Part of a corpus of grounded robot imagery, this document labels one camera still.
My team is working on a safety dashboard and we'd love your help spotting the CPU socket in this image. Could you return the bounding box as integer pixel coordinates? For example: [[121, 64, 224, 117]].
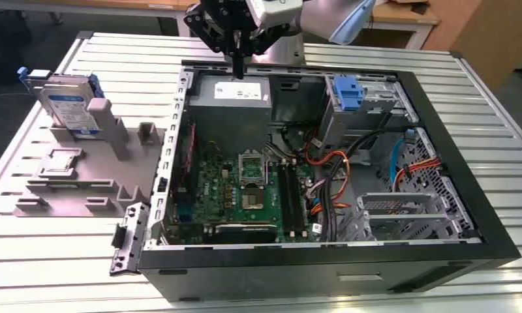
[[241, 188, 268, 211]]

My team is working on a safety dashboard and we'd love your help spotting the grey metal disk bay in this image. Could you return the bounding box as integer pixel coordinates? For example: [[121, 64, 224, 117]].
[[356, 192, 462, 242]]

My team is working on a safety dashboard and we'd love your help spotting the hard disk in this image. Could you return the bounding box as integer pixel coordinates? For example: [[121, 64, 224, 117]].
[[17, 67, 104, 140]]

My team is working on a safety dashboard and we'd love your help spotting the grey metal drive cage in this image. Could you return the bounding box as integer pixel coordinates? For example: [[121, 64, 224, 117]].
[[319, 74, 419, 151]]

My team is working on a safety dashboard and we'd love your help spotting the grey power supply unit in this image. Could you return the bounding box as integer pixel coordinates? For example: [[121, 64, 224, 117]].
[[185, 74, 273, 154]]

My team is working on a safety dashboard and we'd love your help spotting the green RAM stick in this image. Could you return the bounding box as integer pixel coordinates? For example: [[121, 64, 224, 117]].
[[46, 182, 90, 190]]

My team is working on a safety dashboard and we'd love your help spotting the blue expansion slot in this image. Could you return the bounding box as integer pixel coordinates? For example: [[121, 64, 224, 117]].
[[176, 203, 193, 224]]

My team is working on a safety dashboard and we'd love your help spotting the wooden desk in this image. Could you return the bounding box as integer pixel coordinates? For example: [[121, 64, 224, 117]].
[[8, 0, 443, 50]]

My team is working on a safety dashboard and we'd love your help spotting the metal socket cover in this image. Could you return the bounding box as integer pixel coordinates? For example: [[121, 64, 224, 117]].
[[237, 149, 269, 189]]

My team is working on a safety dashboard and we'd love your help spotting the black cable bundle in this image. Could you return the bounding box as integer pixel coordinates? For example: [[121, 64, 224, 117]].
[[320, 125, 408, 242]]

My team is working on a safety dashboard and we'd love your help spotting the black fan shroud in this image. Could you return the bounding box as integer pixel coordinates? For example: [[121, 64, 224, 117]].
[[269, 75, 327, 127]]

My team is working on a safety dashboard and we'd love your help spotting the black graphics card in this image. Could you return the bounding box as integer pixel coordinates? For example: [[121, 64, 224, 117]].
[[201, 223, 279, 245]]

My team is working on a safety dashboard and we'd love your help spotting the brown wooden cabinet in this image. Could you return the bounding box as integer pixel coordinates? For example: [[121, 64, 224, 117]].
[[423, 0, 522, 94]]

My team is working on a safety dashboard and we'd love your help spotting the black PC case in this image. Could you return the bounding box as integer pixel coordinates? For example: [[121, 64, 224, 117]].
[[108, 59, 522, 303]]

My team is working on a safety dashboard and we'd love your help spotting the grey parts rack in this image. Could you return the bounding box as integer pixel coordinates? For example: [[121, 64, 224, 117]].
[[14, 98, 168, 218]]

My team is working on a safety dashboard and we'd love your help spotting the green motherboard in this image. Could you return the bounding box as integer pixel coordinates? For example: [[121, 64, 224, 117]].
[[168, 152, 327, 244]]

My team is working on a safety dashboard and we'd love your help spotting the grey card retention bracket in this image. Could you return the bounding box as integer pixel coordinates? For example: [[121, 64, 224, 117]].
[[108, 201, 150, 276]]

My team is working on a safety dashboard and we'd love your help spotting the blue data wire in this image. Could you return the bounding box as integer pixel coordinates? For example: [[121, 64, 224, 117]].
[[391, 128, 416, 193]]

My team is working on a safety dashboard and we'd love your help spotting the black RAM slot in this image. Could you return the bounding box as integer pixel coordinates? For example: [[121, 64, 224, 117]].
[[288, 159, 308, 237]]

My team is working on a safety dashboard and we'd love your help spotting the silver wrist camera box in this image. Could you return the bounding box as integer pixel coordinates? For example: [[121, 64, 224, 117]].
[[245, 0, 305, 31]]

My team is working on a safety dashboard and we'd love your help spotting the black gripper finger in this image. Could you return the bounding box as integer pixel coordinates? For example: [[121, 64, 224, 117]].
[[239, 25, 297, 81], [183, 4, 241, 81]]

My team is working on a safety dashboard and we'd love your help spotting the orange power wire bundle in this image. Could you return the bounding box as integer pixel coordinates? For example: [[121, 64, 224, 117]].
[[303, 130, 351, 203], [394, 157, 443, 190]]

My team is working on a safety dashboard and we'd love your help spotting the thin red wire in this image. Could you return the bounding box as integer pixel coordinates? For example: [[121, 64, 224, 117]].
[[173, 123, 197, 193]]

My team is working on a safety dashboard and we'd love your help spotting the blue plastic drive latch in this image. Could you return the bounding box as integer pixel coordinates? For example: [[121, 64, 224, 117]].
[[334, 76, 363, 112]]

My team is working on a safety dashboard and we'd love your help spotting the silver CPU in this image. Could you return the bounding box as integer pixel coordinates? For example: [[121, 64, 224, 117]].
[[46, 151, 76, 171]]

